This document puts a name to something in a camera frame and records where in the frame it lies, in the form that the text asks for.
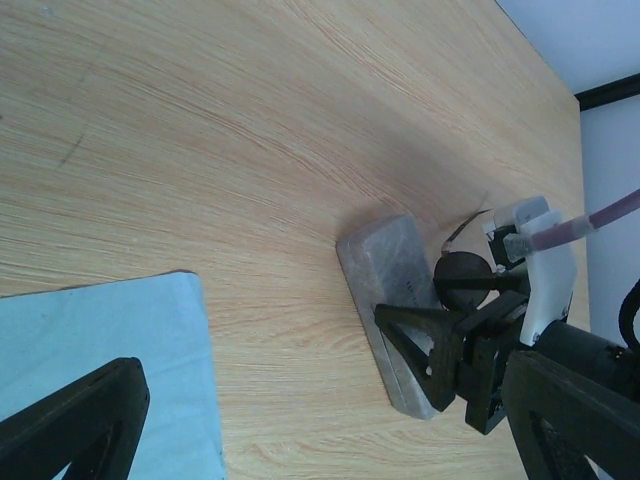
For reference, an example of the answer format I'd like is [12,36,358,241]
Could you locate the black round sunglasses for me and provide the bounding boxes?
[433,209,492,312]

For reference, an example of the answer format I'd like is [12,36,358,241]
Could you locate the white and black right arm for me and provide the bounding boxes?
[375,273,639,434]

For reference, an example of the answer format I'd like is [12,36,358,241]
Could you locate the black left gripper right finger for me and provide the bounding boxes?
[502,351,639,479]

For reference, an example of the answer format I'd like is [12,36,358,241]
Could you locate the grey felt glasses case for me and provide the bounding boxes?
[336,214,440,420]

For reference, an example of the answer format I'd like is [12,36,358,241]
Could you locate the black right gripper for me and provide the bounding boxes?
[374,274,528,434]

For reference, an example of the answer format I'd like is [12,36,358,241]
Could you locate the light blue cleaning cloth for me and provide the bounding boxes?
[1,272,227,479]

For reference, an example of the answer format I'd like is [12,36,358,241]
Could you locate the black enclosure frame post right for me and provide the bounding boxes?
[575,73,640,112]

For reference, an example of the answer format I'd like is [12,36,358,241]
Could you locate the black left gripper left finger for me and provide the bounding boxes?
[1,357,150,479]

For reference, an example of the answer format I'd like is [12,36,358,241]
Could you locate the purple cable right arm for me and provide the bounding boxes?
[532,188,640,249]

